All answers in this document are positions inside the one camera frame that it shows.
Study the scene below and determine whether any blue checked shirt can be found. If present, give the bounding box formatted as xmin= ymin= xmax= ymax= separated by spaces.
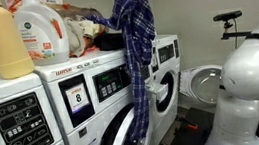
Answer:
xmin=83 ymin=0 xmax=172 ymax=145

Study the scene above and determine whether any white detergent drawer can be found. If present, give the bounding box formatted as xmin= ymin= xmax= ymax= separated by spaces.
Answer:
xmin=145 ymin=79 xmax=172 ymax=106

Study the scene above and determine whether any white washer number 8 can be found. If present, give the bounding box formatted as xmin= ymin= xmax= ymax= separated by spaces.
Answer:
xmin=31 ymin=40 xmax=167 ymax=145

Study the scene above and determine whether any orange cloth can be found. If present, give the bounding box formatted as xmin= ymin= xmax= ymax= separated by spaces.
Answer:
xmin=69 ymin=45 xmax=101 ymax=60

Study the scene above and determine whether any white washer number 9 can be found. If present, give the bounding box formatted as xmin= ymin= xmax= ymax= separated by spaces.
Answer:
xmin=138 ymin=31 xmax=193 ymax=145

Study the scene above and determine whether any cream cloth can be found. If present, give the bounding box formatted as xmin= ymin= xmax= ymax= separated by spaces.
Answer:
xmin=62 ymin=12 xmax=105 ymax=59

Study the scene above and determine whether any white round washer door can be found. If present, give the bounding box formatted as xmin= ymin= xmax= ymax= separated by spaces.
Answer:
xmin=99 ymin=104 xmax=157 ymax=145
xmin=174 ymin=62 xmax=228 ymax=110

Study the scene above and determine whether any white detergent bottle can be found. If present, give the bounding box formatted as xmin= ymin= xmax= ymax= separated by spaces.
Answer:
xmin=11 ymin=0 xmax=73 ymax=70

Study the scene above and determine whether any yellow water bottle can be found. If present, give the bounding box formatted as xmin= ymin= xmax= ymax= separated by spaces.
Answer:
xmin=0 ymin=0 xmax=37 ymax=81

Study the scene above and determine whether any orange handled clamp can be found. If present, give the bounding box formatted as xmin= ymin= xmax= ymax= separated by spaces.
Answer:
xmin=175 ymin=113 xmax=200 ymax=135

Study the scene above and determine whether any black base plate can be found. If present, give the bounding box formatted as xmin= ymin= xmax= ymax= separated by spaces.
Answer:
xmin=166 ymin=103 xmax=219 ymax=145

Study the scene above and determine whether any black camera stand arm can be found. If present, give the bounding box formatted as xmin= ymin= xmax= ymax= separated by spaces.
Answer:
xmin=218 ymin=16 xmax=254 ymax=42

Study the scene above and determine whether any colourful wall notice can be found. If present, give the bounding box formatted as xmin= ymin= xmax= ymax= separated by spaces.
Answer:
xmin=3 ymin=0 xmax=26 ymax=15

